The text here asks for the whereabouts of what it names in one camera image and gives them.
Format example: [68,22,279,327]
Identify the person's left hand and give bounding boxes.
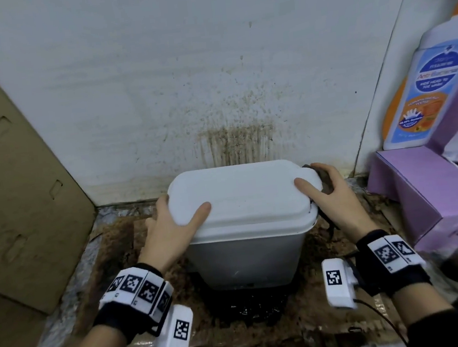
[131,189,218,276]

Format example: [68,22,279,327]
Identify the person's right hand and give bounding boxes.
[292,157,380,249]

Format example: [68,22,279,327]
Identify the brown cleaning cloth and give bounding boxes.
[301,161,342,242]

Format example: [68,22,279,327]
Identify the white pedal trash bin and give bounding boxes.
[165,156,333,297]

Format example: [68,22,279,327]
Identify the person's right forearm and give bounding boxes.
[388,280,458,347]

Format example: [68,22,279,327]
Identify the black left wristband white markers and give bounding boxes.
[87,260,179,347]

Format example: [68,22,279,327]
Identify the black wristband white markers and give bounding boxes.
[352,225,433,301]
[87,260,179,347]

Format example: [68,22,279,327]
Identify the black right wristband white markers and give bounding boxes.
[352,225,433,301]

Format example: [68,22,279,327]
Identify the purple display box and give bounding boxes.
[356,70,458,260]

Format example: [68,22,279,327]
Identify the stained brown cardboard floor sheet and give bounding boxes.
[61,179,410,347]

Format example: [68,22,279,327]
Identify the white bottle blue orange label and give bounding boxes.
[371,13,458,152]

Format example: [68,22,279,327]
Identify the tan cardboard panel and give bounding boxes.
[0,23,110,347]

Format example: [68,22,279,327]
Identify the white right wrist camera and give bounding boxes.
[321,255,363,313]

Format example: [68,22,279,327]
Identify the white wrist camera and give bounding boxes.
[146,302,198,347]
[321,255,363,313]

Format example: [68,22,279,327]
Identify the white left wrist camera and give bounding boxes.
[146,302,198,347]

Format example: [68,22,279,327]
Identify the black right camera cable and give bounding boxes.
[352,293,411,347]

